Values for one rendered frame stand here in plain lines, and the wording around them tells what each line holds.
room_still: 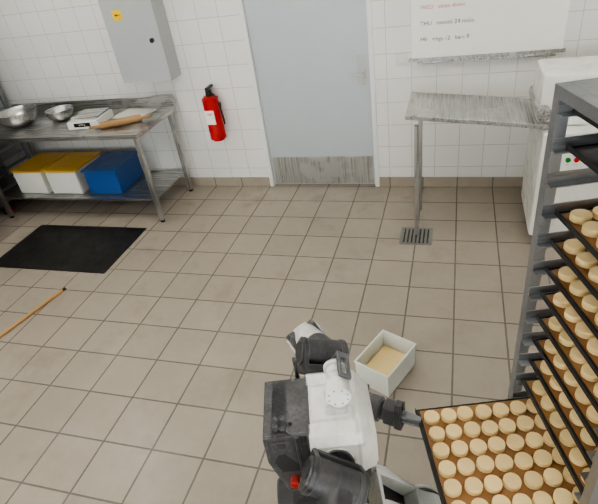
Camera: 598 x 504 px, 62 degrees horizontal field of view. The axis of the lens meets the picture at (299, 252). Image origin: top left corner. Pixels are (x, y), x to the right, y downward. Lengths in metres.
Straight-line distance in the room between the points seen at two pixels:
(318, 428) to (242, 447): 1.42
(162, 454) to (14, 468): 0.80
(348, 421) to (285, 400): 0.19
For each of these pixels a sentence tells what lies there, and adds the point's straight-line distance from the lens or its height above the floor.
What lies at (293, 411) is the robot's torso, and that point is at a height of 1.11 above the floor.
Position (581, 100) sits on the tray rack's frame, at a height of 1.82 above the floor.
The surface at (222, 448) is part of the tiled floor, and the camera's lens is 2.80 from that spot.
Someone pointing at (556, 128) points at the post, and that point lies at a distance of 1.36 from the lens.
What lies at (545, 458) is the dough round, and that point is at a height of 0.79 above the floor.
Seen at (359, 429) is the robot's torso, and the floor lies 1.10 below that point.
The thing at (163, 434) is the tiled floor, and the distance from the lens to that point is 2.97.
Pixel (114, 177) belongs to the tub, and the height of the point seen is 0.41.
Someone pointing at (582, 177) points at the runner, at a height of 1.58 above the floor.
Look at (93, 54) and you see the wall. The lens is 5.46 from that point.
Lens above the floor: 2.21
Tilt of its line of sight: 34 degrees down
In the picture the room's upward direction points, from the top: 9 degrees counter-clockwise
